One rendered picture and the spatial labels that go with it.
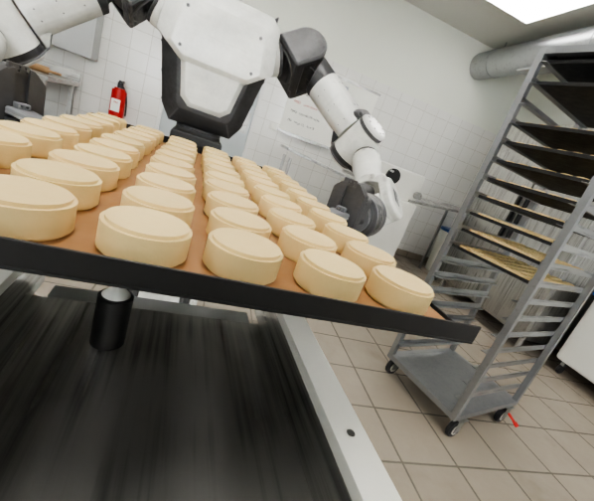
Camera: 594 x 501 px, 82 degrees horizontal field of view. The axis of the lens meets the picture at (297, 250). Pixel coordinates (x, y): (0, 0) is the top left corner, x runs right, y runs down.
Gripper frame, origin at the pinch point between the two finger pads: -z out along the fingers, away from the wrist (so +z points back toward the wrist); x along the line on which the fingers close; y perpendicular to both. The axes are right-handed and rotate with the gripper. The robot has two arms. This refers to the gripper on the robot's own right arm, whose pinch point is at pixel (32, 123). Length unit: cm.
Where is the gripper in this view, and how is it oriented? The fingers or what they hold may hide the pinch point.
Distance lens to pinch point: 56.7
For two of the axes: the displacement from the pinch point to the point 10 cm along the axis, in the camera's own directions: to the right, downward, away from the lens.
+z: -8.3, -4.2, 3.8
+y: 4.6, -1.1, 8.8
